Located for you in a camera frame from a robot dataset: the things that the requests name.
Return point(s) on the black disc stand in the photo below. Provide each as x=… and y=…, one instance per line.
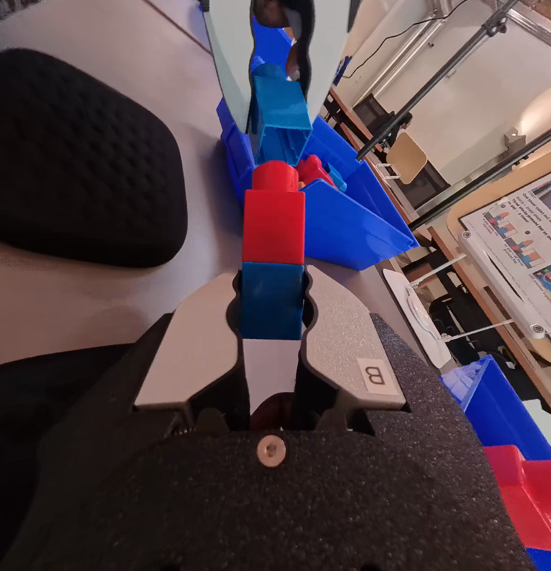
x=480, y=178

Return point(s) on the black office chair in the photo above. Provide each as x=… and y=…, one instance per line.
x=373, y=113
x=429, y=187

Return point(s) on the instruction poster board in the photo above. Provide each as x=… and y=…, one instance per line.
x=516, y=223

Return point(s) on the blue cloth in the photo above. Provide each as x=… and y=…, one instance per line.
x=342, y=71

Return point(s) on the white poster stand base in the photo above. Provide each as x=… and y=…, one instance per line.
x=418, y=321

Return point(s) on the person's left hand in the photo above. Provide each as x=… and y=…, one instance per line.
x=271, y=13

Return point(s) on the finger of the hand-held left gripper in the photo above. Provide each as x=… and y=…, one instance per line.
x=231, y=53
x=329, y=44

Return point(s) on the red mega block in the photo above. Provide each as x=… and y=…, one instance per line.
x=530, y=499
x=271, y=223

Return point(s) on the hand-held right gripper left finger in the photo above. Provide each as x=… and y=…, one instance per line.
x=190, y=357

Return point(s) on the blue plastic bin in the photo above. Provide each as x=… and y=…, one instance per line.
x=503, y=410
x=347, y=232

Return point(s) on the wooden chair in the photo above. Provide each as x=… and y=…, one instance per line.
x=407, y=158

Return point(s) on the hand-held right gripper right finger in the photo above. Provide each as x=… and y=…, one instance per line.
x=347, y=343

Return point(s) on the black cushion pad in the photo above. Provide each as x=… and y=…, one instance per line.
x=79, y=156

